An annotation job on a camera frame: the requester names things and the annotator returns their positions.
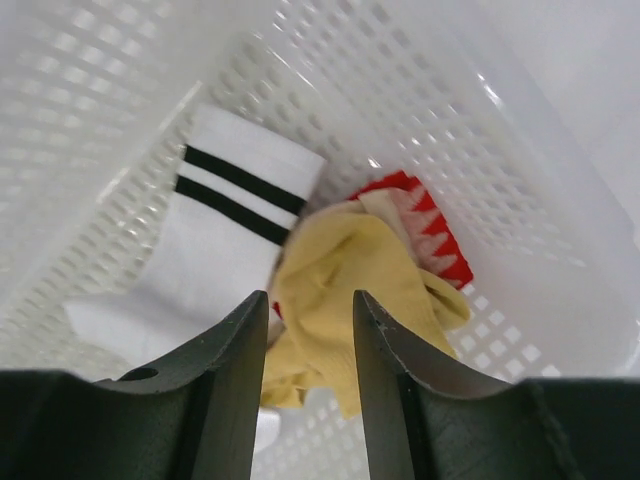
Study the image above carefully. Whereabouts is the white perforated plastic basket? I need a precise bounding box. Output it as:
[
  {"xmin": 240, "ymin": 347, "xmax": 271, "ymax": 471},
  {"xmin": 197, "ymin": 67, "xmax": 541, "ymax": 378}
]
[{"xmin": 1, "ymin": 1, "xmax": 639, "ymax": 479}]

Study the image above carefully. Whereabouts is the yellow sock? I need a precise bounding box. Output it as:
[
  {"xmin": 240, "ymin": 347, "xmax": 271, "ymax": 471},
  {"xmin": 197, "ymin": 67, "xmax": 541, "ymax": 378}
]
[{"xmin": 260, "ymin": 212, "xmax": 471, "ymax": 418}]

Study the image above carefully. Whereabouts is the red white patterned sock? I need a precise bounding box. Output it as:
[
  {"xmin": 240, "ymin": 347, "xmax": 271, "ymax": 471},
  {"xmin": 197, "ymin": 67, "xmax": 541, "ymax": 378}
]
[{"xmin": 348, "ymin": 170, "xmax": 473, "ymax": 289}]

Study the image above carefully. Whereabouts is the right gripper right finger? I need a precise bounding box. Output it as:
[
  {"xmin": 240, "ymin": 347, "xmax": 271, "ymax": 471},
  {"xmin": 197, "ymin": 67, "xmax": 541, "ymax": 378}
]
[{"xmin": 353, "ymin": 290, "xmax": 509, "ymax": 479}]

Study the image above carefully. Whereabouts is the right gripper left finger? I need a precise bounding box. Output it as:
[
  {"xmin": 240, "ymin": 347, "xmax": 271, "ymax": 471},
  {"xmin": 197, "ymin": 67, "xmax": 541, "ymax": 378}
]
[{"xmin": 92, "ymin": 291, "xmax": 268, "ymax": 479}]

